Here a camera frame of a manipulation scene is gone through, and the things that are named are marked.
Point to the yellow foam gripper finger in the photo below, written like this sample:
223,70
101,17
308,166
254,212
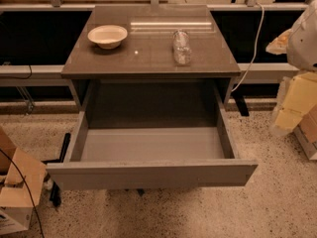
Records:
279,44

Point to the clear plastic water bottle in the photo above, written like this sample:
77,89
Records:
181,47

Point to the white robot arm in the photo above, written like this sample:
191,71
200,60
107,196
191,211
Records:
299,43

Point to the grey cabinet with glossy top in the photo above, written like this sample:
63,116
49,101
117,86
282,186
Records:
146,55

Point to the open grey top drawer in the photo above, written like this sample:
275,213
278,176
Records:
153,135

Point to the black stand foot right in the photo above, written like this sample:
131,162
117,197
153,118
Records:
241,103

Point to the cardboard box right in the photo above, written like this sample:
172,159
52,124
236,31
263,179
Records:
306,133

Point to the cardboard box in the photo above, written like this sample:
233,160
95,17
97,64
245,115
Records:
22,179
306,133

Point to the white paper bowl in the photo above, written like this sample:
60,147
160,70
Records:
108,37

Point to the black table leg foot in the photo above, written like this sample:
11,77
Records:
54,169

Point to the cardboard box left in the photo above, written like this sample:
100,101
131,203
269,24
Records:
22,179

